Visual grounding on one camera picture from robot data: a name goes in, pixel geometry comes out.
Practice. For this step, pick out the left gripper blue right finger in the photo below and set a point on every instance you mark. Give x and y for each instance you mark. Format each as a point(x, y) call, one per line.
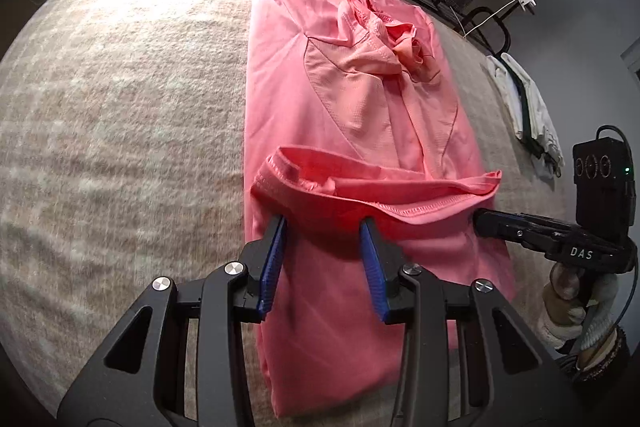
point(382, 262)

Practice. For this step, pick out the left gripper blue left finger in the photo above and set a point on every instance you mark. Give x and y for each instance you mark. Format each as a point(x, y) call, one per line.
point(263, 260)

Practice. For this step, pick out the pink t-shirt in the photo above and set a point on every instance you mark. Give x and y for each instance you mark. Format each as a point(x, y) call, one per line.
point(352, 113)

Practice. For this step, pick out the right gloved hand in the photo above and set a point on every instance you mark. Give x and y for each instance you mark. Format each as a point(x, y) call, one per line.
point(564, 318)

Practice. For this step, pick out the white folded garment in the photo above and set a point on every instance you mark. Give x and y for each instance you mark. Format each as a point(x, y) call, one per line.
point(530, 120)

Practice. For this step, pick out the beige plaid blanket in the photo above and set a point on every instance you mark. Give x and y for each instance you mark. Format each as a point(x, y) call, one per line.
point(122, 127)

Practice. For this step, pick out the black camera box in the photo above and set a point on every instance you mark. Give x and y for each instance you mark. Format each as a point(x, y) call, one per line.
point(604, 181)

